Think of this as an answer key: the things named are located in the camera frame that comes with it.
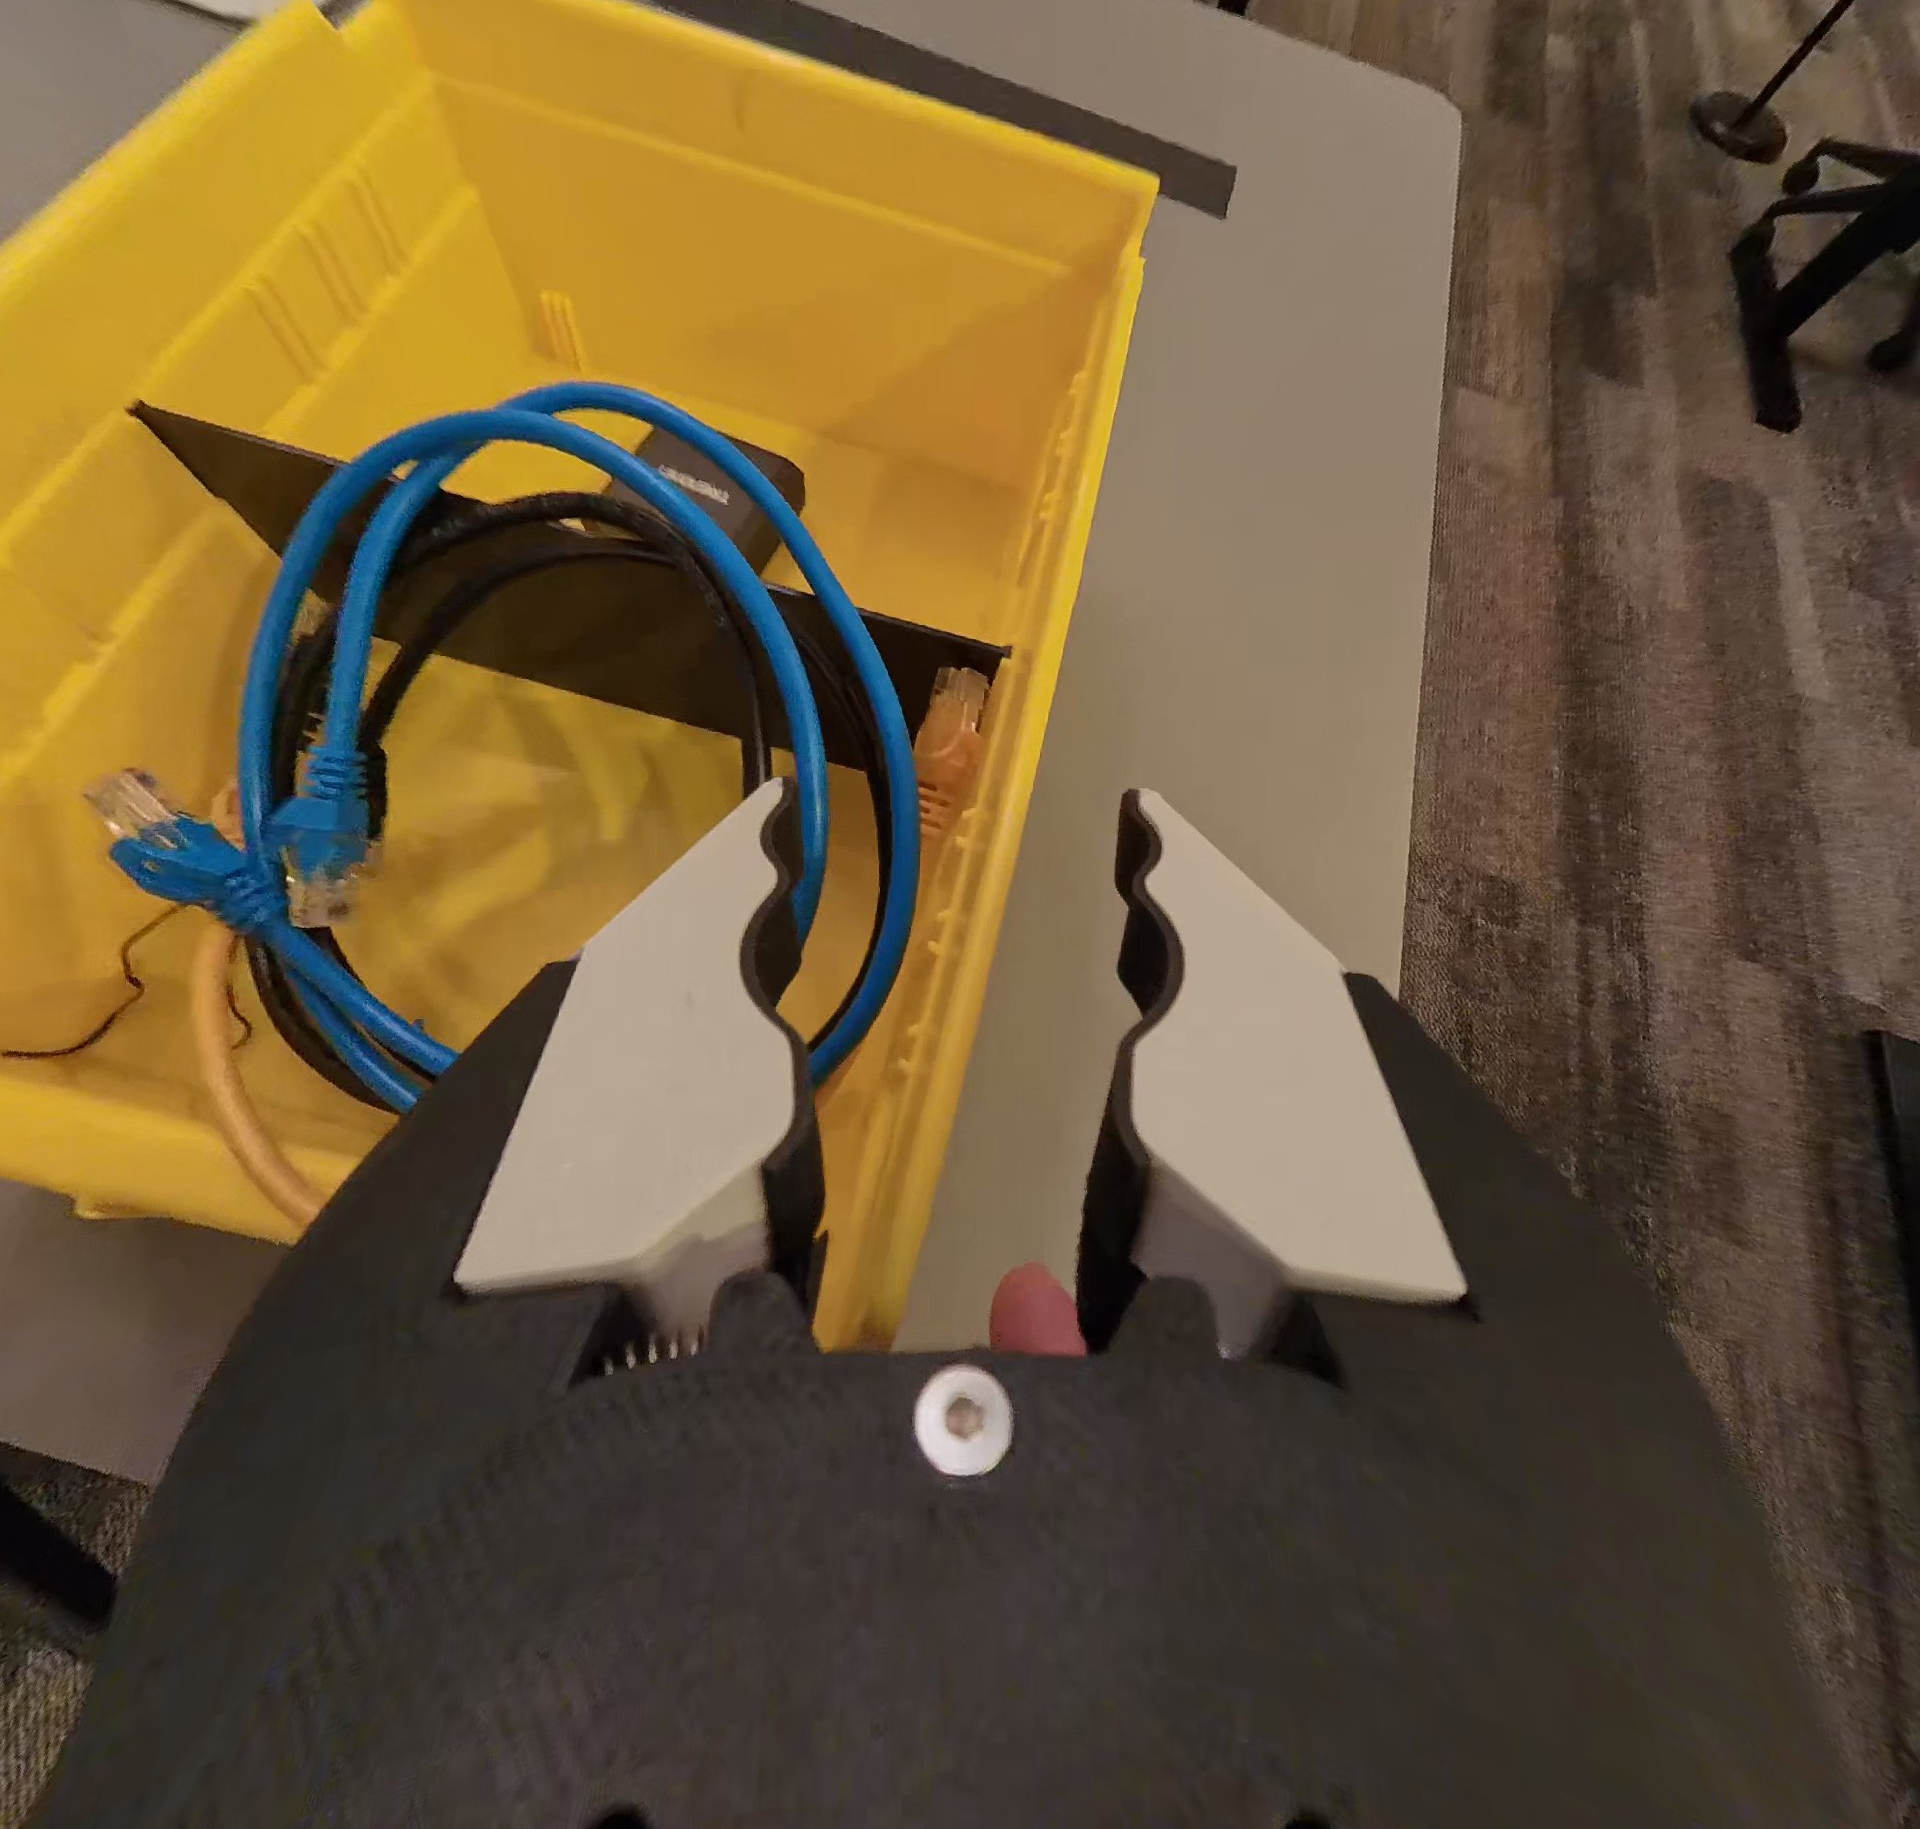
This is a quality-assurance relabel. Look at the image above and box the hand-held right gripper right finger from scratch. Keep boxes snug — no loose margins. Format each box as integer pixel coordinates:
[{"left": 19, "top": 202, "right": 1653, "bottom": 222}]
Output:
[{"left": 1073, "top": 789, "right": 1470, "bottom": 1359}]

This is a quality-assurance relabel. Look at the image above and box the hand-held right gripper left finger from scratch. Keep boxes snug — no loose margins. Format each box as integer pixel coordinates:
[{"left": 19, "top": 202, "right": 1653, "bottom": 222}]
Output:
[{"left": 449, "top": 775, "right": 828, "bottom": 1333}]

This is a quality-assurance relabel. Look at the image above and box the black ethernet cable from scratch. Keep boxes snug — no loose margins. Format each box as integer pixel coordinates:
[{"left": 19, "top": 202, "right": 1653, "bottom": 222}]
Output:
[{"left": 246, "top": 494, "right": 924, "bottom": 1114}]

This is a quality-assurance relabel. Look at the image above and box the orange ethernet cable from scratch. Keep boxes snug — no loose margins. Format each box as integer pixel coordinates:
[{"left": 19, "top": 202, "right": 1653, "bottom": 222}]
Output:
[{"left": 186, "top": 665, "right": 993, "bottom": 1233}]

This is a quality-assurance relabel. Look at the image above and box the blue ethernet cable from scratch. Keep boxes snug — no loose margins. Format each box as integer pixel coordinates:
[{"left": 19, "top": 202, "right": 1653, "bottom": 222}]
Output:
[{"left": 81, "top": 382, "right": 918, "bottom": 1117}]

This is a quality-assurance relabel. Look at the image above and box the black network switch box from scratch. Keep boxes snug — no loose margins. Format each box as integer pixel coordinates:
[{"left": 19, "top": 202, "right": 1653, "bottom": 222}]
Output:
[{"left": 600, "top": 427, "right": 812, "bottom": 573}]

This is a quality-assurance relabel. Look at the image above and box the yellow plastic bin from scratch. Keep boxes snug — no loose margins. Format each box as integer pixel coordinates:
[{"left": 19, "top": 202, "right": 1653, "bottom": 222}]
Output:
[{"left": 0, "top": 0, "right": 1164, "bottom": 1353}]

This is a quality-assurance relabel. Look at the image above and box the person's right hand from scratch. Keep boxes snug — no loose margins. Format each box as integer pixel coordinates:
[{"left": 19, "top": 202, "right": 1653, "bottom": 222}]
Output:
[{"left": 991, "top": 1263, "right": 1089, "bottom": 1359}]

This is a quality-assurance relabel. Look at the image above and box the black bin divider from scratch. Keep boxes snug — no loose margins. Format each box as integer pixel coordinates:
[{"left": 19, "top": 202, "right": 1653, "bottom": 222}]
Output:
[{"left": 127, "top": 401, "right": 1015, "bottom": 781}]

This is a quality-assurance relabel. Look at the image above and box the brown twist tie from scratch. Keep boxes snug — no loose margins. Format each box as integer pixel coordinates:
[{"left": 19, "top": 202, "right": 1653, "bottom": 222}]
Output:
[{"left": 0, "top": 906, "right": 197, "bottom": 1067}]

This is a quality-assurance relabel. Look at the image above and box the black mesh office chair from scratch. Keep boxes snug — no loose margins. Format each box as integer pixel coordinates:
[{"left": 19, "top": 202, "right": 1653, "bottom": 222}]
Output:
[{"left": 1724, "top": 134, "right": 1920, "bottom": 436}]

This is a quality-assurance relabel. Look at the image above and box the black floor lamp pole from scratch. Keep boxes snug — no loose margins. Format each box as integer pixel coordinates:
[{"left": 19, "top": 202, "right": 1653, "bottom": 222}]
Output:
[{"left": 1689, "top": 0, "right": 1920, "bottom": 162}]

